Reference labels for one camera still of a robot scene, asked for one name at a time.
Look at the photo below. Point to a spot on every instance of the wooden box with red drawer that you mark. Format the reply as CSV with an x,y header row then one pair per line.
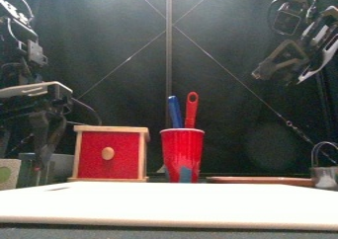
x,y
93,157

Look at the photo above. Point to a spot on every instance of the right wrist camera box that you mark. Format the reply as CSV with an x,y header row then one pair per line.
x,y
286,20

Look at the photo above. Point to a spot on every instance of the white plastic cutting board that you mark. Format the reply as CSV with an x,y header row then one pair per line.
x,y
175,203

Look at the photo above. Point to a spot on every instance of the red plastic cup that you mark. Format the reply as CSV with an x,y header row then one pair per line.
x,y
180,147

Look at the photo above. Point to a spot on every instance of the grey metal frame pole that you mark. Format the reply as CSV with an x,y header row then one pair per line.
x,y
168,68

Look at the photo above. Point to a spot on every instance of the blue tape piece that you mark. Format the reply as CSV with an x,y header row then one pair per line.
x,y
186,175

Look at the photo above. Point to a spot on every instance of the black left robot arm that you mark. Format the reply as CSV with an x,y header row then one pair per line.
x,y
17,32

